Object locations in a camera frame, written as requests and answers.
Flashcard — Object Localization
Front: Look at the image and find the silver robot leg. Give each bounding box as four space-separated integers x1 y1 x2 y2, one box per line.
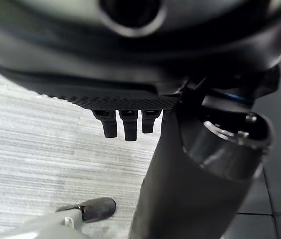
0 203 84 239

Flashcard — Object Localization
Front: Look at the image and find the dark robot foot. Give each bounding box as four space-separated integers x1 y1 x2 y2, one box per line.
77 197 117 223

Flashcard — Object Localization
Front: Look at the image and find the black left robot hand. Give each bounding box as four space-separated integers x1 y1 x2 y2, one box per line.
0 0 281 239

